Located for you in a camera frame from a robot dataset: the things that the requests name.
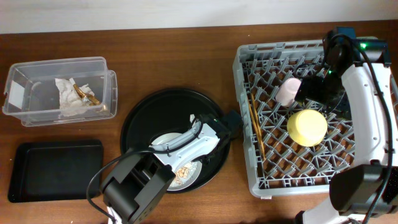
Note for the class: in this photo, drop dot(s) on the yellow bowl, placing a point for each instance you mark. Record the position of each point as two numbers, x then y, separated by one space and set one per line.
307 127

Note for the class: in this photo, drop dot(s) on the black rectangular tray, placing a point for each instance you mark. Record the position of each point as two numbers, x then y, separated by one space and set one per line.
48 171

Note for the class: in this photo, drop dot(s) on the round black serving tray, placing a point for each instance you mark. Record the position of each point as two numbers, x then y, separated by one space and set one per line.
165 111

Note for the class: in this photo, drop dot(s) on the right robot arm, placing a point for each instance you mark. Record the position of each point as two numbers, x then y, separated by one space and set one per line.
357 86

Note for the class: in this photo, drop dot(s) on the pink cup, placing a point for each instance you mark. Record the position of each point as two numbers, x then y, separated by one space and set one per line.
287 91

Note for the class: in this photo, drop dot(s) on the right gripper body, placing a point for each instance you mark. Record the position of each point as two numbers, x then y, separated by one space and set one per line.
325 89

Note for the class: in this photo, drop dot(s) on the food scraps and rice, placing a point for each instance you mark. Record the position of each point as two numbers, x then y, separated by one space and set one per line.
184 173

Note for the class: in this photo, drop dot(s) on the grey plate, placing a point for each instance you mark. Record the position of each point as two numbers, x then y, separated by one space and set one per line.
174 188

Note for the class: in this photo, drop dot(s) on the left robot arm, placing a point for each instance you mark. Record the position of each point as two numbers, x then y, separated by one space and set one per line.
140 178

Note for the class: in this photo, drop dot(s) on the clear plastic waste bin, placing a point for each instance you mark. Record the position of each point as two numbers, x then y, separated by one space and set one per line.
33 98

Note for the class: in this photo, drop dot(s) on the gold snack wrapper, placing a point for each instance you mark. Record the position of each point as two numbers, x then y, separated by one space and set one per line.
87 98

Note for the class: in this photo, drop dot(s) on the white paper napkin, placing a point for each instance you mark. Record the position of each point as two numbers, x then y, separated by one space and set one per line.
70 103

